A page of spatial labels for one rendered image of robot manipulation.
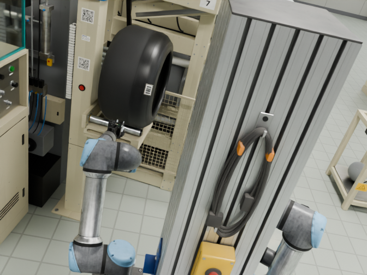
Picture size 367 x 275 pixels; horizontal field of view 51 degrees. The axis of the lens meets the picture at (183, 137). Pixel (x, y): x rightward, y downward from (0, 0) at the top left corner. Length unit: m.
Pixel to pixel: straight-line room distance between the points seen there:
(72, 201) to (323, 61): 2.50
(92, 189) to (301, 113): 0.99
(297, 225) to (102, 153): 0.77
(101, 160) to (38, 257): 1.40
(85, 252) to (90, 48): 1.23
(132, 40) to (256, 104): 1.49
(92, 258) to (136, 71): 1.00
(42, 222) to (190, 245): 2.11
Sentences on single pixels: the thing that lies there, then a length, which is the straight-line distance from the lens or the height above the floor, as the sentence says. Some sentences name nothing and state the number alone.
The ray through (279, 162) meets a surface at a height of 1.74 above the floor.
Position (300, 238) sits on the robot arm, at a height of 1.29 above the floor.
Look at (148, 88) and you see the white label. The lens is 2.12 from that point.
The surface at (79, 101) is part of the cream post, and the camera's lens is 2.54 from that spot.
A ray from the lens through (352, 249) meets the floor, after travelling 3.68.
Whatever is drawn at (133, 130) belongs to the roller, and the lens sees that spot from 2.40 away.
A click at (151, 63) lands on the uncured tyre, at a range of 2.13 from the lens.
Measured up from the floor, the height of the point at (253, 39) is 1.99.
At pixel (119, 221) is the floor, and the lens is 3.07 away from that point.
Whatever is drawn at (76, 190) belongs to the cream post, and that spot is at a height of 0.23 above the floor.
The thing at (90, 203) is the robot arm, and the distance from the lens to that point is 1.59.
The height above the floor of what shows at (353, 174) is 0.24.
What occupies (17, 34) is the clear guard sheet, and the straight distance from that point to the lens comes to 2.34.
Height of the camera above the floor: 2.18
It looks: 31 degrees down
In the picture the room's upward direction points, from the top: 14 degrees clockwise
